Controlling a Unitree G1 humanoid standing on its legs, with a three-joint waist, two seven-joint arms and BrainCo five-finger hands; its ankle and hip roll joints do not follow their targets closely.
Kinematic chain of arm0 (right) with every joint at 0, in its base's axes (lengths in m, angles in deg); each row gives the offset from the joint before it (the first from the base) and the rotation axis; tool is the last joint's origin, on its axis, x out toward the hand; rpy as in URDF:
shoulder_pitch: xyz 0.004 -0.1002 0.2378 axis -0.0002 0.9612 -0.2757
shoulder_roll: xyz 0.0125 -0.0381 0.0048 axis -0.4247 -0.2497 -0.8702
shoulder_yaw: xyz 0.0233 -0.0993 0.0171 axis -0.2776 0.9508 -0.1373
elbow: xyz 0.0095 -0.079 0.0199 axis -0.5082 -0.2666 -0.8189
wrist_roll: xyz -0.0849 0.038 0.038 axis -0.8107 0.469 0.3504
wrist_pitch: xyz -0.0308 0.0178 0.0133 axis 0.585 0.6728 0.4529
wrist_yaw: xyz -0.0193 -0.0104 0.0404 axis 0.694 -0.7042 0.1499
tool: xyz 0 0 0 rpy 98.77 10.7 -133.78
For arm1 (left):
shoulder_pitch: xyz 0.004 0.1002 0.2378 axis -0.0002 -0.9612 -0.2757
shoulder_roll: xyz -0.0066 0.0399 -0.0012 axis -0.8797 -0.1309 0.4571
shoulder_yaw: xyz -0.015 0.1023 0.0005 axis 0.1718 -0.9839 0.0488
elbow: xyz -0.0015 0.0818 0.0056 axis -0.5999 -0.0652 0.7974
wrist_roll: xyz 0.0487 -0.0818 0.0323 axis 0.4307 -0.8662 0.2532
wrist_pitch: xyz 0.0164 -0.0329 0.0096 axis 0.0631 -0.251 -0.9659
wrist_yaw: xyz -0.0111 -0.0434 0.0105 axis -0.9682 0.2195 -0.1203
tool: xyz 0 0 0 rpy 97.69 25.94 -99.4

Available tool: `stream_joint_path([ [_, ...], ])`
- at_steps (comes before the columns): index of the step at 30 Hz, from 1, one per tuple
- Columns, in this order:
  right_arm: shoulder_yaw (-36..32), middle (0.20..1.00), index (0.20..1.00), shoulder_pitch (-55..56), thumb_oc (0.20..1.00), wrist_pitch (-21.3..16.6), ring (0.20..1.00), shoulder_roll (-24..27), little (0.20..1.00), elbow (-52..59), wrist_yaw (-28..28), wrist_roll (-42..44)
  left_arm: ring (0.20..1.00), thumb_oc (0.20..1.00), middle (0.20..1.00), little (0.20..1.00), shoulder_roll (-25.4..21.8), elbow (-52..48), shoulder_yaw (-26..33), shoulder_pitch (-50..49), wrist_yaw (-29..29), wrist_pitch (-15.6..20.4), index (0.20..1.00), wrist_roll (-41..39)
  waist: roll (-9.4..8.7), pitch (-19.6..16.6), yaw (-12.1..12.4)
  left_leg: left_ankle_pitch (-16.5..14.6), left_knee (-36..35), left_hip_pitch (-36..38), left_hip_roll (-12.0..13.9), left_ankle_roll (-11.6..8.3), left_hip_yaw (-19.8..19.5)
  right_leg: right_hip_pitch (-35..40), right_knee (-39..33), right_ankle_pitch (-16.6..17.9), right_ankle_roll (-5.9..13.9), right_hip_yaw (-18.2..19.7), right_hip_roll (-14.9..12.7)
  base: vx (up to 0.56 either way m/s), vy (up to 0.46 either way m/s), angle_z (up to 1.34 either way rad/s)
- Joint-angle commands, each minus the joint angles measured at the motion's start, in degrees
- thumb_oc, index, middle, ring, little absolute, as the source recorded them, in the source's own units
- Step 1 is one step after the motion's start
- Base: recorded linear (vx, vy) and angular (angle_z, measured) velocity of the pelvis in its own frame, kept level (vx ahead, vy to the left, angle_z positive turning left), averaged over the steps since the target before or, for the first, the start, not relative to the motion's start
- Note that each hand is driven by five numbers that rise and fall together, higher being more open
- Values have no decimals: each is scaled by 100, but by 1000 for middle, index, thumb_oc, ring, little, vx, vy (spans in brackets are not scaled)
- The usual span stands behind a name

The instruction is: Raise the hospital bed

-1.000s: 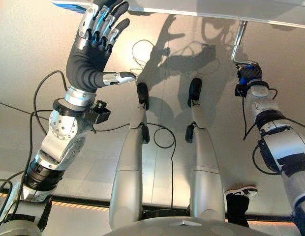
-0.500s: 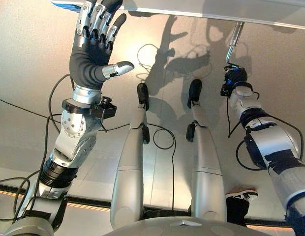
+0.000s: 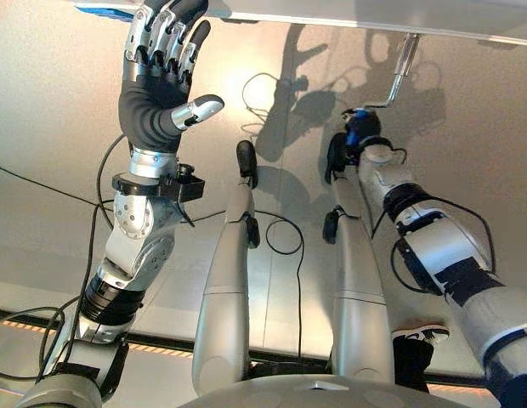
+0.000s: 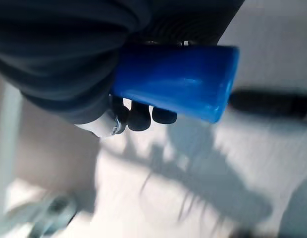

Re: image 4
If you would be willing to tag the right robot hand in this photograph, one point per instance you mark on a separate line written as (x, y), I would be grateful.
(57, 49)

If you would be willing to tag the grey bed caster wheel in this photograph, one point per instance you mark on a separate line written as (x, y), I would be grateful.
(54, 210)

